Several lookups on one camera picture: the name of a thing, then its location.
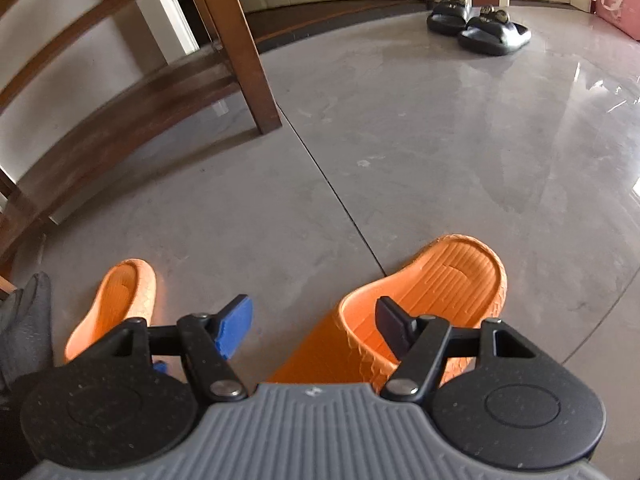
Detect orange slipper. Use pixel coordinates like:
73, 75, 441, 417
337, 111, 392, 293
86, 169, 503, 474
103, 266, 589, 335
269, 234, 508, 390
64, 259, 157, 362

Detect dark grey textured slipper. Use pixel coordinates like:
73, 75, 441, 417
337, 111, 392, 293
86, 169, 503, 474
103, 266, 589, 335
0, 272, 53, 398

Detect brown wooden shoe rack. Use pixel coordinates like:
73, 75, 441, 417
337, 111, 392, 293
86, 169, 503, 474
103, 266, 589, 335
1, 0, 281, 261

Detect black sandal right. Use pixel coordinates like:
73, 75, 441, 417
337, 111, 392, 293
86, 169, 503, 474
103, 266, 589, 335
457, 6, 532, 56

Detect black sandal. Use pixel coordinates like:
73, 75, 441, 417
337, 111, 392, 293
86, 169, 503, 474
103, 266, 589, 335
426, 0, 472, 36
457, 6, 532, 56

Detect black sandal left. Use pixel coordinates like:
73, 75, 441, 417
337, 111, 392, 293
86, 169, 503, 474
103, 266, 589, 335
426, 0, 472, 36

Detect pink paper bag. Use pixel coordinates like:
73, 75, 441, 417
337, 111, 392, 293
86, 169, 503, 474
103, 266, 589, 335
596, 0, 640, 41

